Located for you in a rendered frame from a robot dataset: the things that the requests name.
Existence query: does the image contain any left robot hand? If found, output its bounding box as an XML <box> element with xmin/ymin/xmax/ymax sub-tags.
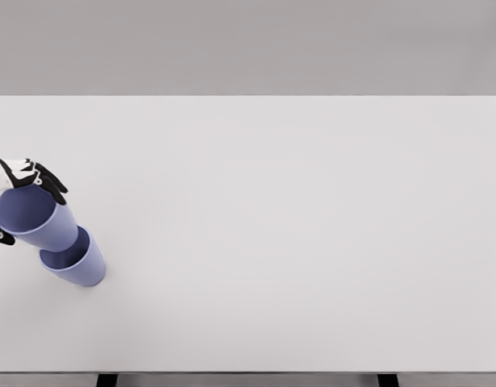
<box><xmin>0</xmin><ymin>156</ymin><xmax>69</xmax><ymax>246</ymax></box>

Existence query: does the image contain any blue plastic cup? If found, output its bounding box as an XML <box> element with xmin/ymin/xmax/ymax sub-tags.
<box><xmin>38</xmin><ymin>225</ymin><xmax>107</xmax><ymax>289</ymax></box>
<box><xmin>0</xmin><ymin>185</ymin><xmax>80</xmax><ymax>253</ymax></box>

